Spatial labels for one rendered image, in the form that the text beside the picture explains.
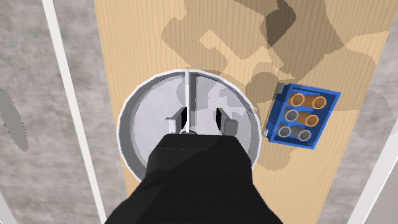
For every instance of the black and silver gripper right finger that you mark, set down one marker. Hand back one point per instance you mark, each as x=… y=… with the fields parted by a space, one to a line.
x=225 y=124

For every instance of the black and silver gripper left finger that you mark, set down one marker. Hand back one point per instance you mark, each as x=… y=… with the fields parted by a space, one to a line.
x=177 y=122

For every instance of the blue crate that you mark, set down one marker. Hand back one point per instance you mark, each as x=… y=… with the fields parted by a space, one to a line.
x=323 y=114

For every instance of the bronze bushing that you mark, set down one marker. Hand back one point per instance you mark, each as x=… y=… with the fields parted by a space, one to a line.
x=297 y=100
x=310 y=118
x=316 y=102

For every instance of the grey metal sleeve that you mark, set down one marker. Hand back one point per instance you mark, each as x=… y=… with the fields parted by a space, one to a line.
x=296 y=131
x=290 y=115
x=283 y=132

